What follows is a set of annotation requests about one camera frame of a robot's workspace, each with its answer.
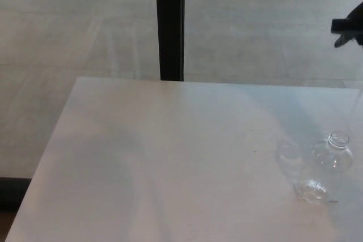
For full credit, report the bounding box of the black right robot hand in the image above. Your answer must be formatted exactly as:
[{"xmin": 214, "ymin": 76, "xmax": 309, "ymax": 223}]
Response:
[{"xmin": 346, "ymin": 0, "xmax": 363, "ymax": 48}]

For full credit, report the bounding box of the black spray trigger lid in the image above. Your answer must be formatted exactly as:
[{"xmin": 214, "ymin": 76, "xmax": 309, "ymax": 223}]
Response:
[{"xmin": 331, "ymin": 18, "xmax": 363, "ymax": 48}]

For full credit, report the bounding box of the clear plastic spray bottle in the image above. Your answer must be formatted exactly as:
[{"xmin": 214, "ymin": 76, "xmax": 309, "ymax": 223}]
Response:
[{"xmin": 294, "ymin": 130, "xmax": 354, "ymax": 206}]

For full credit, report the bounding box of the black vertical window post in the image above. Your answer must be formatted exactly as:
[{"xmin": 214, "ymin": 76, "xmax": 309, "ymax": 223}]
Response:
[{"xmin": 154, "ymin": 0, "xmax": 186, "ymax": 82}]

